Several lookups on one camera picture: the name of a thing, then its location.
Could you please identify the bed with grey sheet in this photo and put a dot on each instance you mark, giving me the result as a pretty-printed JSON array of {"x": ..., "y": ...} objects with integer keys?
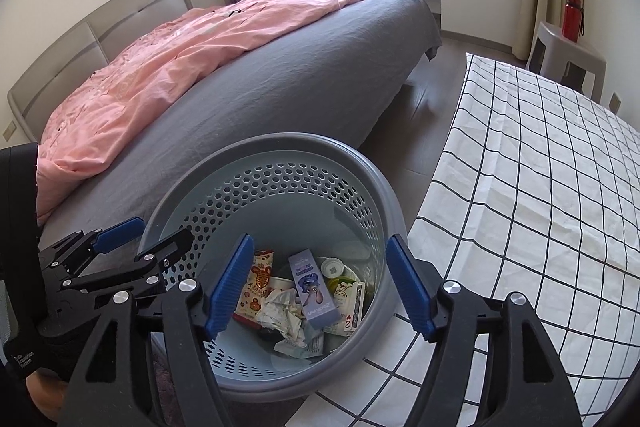
[{"x": 300, "y": 82}]

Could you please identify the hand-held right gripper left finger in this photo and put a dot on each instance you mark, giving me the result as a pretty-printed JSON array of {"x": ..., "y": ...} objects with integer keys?
[{"x": 227, "y": 287}]

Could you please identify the red patterned snack wrapper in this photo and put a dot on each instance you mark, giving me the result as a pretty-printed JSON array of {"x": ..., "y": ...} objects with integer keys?
[{"x": 257, "y": 287}]

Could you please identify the grey perforated wastebasket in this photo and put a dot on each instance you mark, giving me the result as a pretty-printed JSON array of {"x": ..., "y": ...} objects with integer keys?
[{"x": 325, "y": 187}]

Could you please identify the green and white medicine box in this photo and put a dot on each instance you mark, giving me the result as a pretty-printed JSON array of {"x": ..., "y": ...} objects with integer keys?
[{"x": 347, "y": 307}]

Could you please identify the lined paper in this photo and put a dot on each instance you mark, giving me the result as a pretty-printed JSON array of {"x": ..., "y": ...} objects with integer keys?
[{"x": 280, "y": 312}]

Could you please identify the white round lid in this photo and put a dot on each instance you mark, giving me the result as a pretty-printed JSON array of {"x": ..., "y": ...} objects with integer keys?
[{"x": 332, "y": 267}]

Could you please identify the grey plastic stool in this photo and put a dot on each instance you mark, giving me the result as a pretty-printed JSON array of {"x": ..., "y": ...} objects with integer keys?
[{"x": 565, "y": 52}]

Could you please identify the white black checked tablecloth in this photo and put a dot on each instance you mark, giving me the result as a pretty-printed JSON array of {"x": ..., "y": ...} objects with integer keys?
[{"x": 525, "y": 157}]

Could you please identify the red water bottle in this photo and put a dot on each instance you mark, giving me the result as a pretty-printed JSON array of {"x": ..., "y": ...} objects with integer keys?
[{"x": 571, "y": 19}]

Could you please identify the grey headboard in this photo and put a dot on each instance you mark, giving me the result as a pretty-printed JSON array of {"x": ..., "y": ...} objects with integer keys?
[{"x": 100, "y": 22}]

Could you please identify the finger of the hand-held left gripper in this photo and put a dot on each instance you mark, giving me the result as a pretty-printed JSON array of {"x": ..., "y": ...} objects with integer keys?
[
  {"x": 120, "y": 229},
  {"x": 170, "y": 247}
]

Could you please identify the person's left hand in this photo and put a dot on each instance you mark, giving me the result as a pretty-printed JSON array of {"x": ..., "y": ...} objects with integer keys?
[{"x": 45, "y": 387}]

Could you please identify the purple cardboard box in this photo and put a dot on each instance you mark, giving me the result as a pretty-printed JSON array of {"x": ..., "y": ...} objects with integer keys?
[{"x": 312, "y": 292}]

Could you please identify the white wall socket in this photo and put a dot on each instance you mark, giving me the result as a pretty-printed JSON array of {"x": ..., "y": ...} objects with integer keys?
[
  {"x": 615, "y": 101},
  {"x": 8, "y": 130}
]

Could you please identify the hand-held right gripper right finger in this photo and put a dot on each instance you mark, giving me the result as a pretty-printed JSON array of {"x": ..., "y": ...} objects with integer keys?
[{"x": 410, "y": 287}]

